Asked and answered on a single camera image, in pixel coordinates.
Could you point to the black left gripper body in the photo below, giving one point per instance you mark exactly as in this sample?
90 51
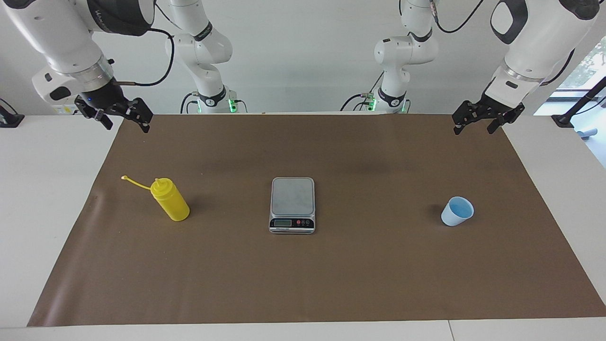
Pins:
496 106

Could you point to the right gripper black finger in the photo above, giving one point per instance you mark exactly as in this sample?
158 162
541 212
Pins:
139 112
97 113

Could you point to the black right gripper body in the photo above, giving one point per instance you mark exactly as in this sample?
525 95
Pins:
106 97

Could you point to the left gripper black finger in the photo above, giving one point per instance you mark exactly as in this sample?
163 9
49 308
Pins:
507 116
468 112

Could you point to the yellow squeeze bottle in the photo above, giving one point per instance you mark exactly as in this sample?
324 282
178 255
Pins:
173 203

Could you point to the light blue cup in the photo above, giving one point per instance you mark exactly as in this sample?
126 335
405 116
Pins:
455 214

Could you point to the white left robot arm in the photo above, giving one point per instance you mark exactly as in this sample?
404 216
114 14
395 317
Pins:
535 42

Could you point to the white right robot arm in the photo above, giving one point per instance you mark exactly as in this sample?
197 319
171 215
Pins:
57 38

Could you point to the silver digital kitchen scale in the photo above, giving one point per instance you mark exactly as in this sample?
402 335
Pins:
292 196

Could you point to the black stand with pole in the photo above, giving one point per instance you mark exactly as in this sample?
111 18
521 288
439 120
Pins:
563 121

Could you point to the pale blue roll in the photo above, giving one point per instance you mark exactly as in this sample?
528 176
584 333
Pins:
587 133

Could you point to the black table clamp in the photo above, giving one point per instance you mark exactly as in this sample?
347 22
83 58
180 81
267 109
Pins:
9 121

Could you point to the window with green foliage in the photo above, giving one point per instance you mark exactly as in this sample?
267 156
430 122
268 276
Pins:
587 66

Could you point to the brown table mat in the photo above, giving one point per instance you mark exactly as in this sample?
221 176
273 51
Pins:
303 274

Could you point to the white wall socket box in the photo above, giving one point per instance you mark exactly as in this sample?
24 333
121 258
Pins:
64 110

